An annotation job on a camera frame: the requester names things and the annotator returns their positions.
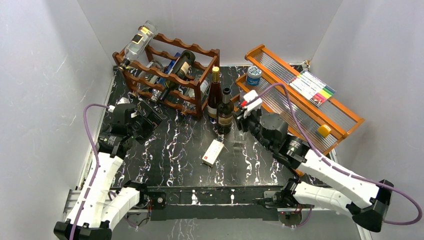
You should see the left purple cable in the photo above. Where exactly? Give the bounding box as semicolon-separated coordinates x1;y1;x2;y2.
67;103;115;240

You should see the pack of coloured markers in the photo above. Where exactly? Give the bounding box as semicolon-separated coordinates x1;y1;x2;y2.
289;70;336;107

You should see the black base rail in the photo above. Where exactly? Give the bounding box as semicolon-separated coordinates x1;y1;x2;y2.
145;186;314;222

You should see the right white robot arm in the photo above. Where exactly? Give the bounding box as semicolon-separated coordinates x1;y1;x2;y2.
233;109;394;233

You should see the dark red wine bottle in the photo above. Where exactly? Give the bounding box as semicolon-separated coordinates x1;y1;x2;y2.
207;66;223;119

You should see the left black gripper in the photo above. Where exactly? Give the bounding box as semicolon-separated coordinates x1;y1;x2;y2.
128;101;167;143

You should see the green wine bottle brown label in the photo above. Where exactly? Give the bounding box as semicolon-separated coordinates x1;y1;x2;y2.
217;87;234;135

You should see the blue lidded jar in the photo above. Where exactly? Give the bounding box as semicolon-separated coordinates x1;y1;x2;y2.
246;65;263;86

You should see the dark bottle cream label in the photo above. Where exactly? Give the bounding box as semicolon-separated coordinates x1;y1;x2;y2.
158;50;196;102

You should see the purple cable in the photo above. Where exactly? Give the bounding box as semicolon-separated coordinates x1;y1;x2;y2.
67;103;115;240
255;82;423;229

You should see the blue patterned bottle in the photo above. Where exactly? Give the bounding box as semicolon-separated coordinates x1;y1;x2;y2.
156;52;181;85

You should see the brown wooden wine rack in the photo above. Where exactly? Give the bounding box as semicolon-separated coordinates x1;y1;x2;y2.
112;33;220;119

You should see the aluminium frame rail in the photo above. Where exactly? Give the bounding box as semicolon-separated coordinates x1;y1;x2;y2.
56;188;374;240

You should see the clear bottle gold label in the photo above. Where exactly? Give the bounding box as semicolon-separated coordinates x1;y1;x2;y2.
118;20;158;72

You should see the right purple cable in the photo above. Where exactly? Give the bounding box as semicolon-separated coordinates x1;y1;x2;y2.
255;82;423;229

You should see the white rectangular box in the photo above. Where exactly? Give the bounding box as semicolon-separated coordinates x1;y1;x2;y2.
201;139;224;168

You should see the clear glass bottle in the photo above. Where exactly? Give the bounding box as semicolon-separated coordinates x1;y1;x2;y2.
117;97;130;105

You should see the orange tiered display shelf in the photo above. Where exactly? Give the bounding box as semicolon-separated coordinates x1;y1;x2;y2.
236;44;364;157

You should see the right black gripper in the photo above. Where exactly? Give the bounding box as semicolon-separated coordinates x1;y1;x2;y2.
231;107;273;151

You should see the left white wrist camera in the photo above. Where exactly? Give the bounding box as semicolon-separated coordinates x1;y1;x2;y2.
107;105;116;114

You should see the clear bottle white label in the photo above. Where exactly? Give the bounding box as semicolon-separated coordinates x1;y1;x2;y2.
181;77;210;115

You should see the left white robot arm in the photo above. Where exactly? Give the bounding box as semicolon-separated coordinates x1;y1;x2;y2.
53;98;166;240

